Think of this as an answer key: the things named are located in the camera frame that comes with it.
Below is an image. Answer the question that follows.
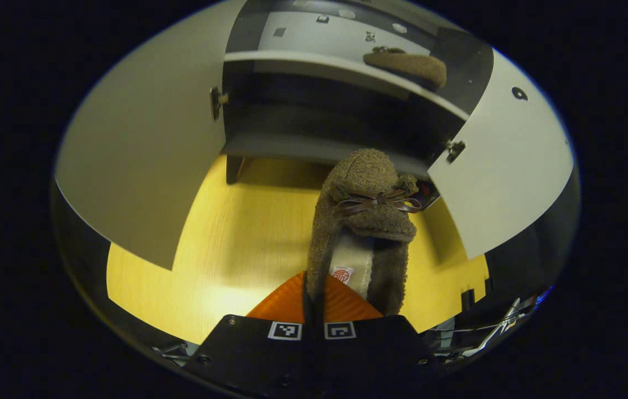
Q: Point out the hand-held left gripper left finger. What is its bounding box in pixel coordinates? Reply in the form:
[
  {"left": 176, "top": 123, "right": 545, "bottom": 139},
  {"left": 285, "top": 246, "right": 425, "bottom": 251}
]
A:
[{"left": 183, "top": 270, "right": 316, "bottom": 398}]

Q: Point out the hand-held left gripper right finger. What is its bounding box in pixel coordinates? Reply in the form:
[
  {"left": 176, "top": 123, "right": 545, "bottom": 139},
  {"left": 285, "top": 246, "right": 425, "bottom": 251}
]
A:
[{"left": 314, "top": 276, "right": 437, "bottom": 398}]

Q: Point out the brown fuzzy shoe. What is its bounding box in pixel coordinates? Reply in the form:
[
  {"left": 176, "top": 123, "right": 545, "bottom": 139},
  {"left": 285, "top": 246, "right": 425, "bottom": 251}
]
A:
[
  {"left": 363, "top": 46, "right": 447, "bottom": 90},
  {"left": 306, "top": 149, "right": 423, "bottom": 318}
]

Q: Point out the white shoe cabinet door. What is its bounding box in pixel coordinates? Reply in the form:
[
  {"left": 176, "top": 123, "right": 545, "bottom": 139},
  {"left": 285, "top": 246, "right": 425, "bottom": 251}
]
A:
[
  {"left": 54, "top": 0, "right": 248, "bottom": 271},
  {"left": 428, "top": 49, "right": 575, "bottom": 260}
]

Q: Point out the metal door hinge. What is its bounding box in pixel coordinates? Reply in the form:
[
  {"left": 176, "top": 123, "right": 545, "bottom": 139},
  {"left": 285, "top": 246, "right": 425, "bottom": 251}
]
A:
[
  {"left": 446, "top": 140, "right": 467, "bottom": 164},
  {"left": 210, "top": 86, "right": 229, "bottom": 121}
]

